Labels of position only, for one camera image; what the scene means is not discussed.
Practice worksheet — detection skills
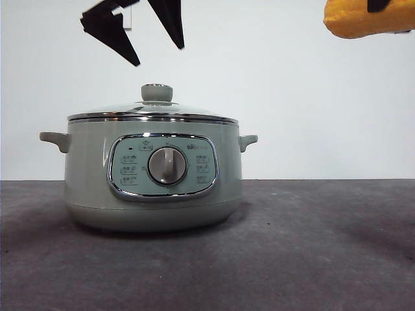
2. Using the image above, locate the yellow corn cob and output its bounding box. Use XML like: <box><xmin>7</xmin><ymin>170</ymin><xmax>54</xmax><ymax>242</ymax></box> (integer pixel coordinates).
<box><xmin>323</xmin><ymin>0</ymin><xmax>415</xmax><ymax>40</ymax></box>

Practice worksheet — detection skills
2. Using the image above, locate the glass lid with green knob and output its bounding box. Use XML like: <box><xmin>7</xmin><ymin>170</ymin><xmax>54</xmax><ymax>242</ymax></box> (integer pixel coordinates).
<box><xmin>67</xmin><ymin>83</ymin><xmax>240</xmax><ymax>125</ymax></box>

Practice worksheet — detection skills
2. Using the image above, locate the sage green electric pot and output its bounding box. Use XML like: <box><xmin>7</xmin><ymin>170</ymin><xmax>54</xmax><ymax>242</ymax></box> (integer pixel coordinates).
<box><xmin>39</xmin><ymin>117</ymin><xmax>259</xmax><ymax>233</ymax></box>

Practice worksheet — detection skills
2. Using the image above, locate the white wall socket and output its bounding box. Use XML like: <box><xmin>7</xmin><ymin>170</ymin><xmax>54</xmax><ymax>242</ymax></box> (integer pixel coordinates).
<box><xmin>121</xmin><ymin>6</ymin><xmax>133</xmax><ymax>32</ymax></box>

